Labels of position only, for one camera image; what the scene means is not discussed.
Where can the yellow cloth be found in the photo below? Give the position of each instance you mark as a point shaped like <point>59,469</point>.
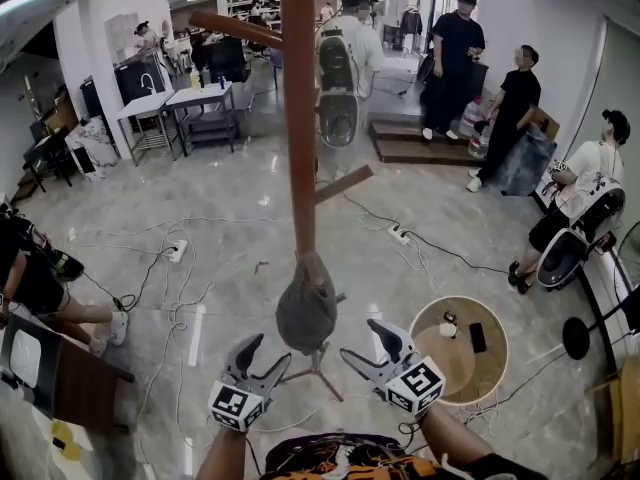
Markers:
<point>70,445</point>

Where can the white power strip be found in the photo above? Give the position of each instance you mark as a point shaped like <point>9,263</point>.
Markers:
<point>399,235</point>
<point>178,251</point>

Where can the tall black cabinet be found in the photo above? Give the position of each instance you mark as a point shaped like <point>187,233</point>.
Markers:
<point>92,98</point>

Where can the person's black orange patterned shirt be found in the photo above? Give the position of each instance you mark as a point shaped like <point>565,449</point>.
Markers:
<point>350,460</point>

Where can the person's left forearm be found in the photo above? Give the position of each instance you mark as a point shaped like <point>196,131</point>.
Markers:
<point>225,453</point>

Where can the white black backpack rig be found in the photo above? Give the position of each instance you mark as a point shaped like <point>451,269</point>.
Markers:
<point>337,93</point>
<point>570,253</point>

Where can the grey blue plastic bag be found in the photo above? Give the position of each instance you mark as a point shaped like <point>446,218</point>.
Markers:
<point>527,163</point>

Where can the yellow bottle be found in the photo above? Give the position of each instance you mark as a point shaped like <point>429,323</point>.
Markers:
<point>195,79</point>

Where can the round wooden side table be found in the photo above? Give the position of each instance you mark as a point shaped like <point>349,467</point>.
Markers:
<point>450,368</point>

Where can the dark wooden platform step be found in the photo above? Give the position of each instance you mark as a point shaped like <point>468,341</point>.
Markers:
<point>420,150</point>

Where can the grey cloth garment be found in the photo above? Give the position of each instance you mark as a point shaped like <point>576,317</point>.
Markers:
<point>306,313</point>

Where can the small black card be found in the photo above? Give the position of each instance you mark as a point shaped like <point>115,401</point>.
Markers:
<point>59,443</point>

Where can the black floor stand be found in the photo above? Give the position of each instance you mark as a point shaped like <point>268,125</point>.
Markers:
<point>576,338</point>

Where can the clear water jug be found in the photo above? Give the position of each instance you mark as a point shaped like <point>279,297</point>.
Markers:
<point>480,143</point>
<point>470,115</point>

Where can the small black gadget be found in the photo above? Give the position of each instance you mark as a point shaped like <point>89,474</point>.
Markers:
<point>450,315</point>

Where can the marble pattern block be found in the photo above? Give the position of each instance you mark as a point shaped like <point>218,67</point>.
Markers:
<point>92,143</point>

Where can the metal work table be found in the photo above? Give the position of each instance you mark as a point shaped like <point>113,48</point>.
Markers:
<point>200,95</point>

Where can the clothes rack with garments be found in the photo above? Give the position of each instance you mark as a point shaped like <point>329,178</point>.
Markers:
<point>411,23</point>

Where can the black phone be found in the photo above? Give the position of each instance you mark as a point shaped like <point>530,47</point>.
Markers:
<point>478,337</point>

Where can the light wooden chair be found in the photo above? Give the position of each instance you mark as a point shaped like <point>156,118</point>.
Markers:
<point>622,408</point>

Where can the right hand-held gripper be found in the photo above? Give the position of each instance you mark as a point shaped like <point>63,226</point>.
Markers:
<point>415,385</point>

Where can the dark wooden sink cabinet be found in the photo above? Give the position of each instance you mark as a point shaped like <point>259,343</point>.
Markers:
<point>85,388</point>

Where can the brown wooden coat rack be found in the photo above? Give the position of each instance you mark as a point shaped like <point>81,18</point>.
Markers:
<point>299,118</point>

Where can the black green backpack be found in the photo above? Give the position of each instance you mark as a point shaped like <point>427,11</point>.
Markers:
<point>55,260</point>

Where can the small white cup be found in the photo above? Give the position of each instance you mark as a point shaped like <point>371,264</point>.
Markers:
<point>448,330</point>

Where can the person's right forearm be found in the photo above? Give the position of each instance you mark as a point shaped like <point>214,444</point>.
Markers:
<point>450,438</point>

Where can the white wash basin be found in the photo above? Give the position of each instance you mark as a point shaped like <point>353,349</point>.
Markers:
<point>26,358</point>

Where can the metal sink table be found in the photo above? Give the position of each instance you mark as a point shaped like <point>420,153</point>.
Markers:
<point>145,105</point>

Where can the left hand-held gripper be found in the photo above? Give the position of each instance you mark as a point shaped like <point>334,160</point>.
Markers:
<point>232,403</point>

